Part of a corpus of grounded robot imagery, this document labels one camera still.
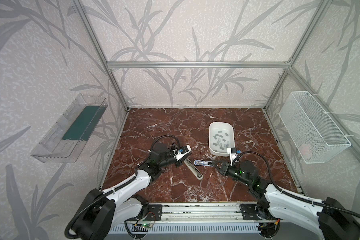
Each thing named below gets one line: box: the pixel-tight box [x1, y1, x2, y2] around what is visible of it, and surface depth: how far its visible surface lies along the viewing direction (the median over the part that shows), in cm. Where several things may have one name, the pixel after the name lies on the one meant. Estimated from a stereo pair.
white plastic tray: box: [208, 121, 235, 157], surface depth 104 cm
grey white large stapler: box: [183, 157, 204, 180], surface depth 88 cm
